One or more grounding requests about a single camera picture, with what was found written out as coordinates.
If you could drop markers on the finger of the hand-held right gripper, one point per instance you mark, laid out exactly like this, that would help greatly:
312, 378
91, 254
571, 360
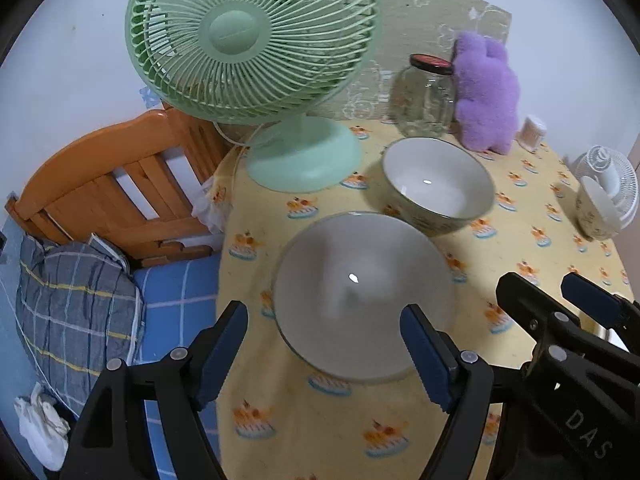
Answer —
525, 300
590, 300

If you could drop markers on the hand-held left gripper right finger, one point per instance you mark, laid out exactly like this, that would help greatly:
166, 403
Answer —
425, 355

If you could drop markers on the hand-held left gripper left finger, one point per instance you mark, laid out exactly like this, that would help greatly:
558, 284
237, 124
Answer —
225, 355

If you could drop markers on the floral ceramic bowl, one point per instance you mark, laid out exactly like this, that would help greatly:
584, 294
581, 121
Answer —
350, 320
430, 180
595, 215

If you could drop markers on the yellow printed tablecloth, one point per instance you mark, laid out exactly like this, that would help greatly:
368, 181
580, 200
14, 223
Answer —
325, 425

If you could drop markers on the white standing fan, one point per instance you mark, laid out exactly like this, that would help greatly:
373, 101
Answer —
615, 180

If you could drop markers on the grey plaid pillow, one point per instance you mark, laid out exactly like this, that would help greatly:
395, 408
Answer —
75, 310

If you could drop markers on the cotton swab container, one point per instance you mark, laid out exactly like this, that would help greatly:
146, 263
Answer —
531, 132

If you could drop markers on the white crumpled cloth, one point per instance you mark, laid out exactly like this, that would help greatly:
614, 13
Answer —
42, 425

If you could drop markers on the purple plush toy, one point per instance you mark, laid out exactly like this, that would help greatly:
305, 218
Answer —
485, 95

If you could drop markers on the glass jar with dark lid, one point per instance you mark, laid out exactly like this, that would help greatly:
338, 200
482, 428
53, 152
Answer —
422, 105

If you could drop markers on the wooden bed headboard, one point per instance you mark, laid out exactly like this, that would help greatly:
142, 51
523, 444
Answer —
90, 180

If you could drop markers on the patterned grey-green board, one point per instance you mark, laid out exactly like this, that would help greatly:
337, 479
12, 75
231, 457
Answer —
415, 20

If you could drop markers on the green table fan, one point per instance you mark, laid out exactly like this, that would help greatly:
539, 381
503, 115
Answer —
240, 30

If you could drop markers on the blue wall sticker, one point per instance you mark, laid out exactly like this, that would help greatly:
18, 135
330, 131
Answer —
148, 96

